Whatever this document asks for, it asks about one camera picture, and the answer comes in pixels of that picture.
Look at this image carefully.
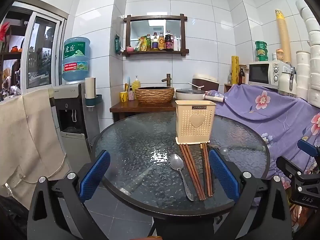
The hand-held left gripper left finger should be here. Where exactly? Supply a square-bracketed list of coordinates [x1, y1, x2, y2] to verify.
[27, 149, 111, 240]

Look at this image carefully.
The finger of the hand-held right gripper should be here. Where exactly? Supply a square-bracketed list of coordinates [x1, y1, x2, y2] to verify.
[297, 139, 320, 158]
[276, 156, 320, 183]

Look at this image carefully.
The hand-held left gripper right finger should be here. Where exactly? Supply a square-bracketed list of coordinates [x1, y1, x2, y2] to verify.
[209, 149, 293, 240]

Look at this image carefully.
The brown wooden chopstick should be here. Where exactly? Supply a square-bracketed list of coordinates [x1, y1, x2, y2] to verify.
[202, 143, 213, 197]
[179, 144, 204, 201]
[183, 144, 207, 200]
[205, 142, 215, 196]

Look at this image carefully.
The metal spoon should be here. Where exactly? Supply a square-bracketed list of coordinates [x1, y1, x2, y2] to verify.
[170, 154, 194, 202]

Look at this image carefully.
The beige perforated utensil holder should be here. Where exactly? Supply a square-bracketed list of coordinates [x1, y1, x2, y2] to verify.
[175, 100, 217, 146]

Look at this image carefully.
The purple floral cloth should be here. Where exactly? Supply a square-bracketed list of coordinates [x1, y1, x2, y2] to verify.
[212, 83, 320, 183]

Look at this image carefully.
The grey water dispenser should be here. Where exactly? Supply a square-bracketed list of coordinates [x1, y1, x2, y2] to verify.
[49, 82, 101, 161]

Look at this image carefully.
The white electric kettle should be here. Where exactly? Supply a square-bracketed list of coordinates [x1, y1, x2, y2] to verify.
[278, 64, 297, 96]

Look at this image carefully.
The beige cloth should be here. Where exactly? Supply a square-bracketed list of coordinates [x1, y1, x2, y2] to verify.
[0, 88, 71, 208]

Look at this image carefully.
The dark wooden washstand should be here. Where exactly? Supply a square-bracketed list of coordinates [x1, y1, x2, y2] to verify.
[109, 99, 177, 123]

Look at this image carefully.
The white microwave oven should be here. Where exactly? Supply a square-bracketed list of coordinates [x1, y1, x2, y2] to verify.
[248, 60, 297, 91]

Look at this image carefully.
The white paper cup tube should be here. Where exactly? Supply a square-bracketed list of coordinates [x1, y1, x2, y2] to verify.
[84, 77, 97, 110]

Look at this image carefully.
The white pan with lid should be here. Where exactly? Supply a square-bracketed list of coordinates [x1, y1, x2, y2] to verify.
[175, 88, 226, 103]

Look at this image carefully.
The stack of white paper cups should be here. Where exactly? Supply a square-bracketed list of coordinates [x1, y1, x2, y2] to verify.
[295, 0, 320, 107]

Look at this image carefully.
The dark cloth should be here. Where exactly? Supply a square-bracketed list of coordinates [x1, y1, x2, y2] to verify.
[0, 194, 28, 240]

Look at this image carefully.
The brown white rice cooker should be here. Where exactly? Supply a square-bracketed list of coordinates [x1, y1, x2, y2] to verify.
[192, 73, 219, 92]

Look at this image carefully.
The woven pattern sink basin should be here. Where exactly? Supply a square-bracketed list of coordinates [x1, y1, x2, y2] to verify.
[134, 86, 175, 106]

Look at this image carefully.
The yellow wrap roll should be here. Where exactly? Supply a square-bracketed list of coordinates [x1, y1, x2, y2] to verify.
[231, 56, 240, 85]

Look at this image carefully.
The bronze faucet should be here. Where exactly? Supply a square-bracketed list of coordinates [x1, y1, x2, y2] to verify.
[161, 73, 173, 88]

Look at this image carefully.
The tall yellow paper cup stack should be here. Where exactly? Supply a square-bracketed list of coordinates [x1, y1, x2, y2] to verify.
[275, 9, 292, 63]

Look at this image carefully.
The blue water jug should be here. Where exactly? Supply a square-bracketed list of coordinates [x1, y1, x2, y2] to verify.
[62, 37, 91, 84]

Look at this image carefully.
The green hanging packet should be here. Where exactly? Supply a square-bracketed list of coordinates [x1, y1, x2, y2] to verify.
[114, 34, 122, 54]

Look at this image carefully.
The sliding glass window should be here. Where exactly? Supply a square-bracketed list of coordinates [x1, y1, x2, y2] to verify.
[21, 9, 68, 93]

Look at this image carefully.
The yellow seasoning packet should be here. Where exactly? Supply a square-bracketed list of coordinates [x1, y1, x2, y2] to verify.
[136, 36, 148, 52]

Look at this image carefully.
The dark soy sauce bottle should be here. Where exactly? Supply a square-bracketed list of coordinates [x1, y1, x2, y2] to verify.
[164, 30, 174, 51]

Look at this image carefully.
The purple label oil bottle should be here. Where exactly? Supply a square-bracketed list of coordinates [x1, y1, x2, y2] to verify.
[151, 32, 160, 51]

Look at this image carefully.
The wooden framed mirror shelf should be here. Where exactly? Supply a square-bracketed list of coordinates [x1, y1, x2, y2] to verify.
[122, 15, 188, 57]

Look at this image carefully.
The red artificial flower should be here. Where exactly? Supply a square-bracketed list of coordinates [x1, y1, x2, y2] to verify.
[0, 22, 11, 41]

